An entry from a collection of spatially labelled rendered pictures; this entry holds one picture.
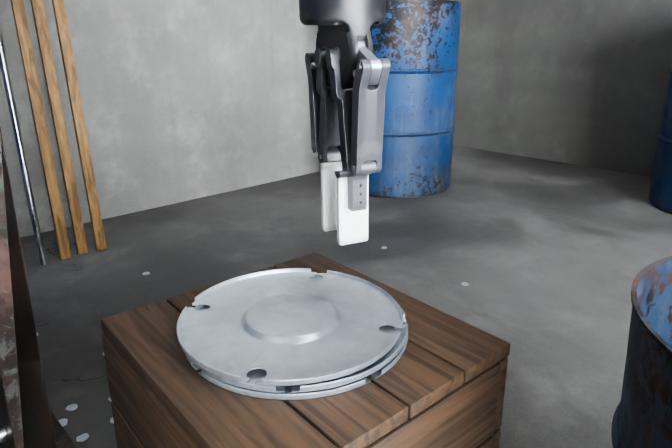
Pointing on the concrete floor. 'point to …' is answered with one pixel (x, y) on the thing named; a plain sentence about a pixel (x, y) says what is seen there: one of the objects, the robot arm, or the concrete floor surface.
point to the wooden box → (196, 424)
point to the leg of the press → (20, 343)
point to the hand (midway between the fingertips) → (344, 202)
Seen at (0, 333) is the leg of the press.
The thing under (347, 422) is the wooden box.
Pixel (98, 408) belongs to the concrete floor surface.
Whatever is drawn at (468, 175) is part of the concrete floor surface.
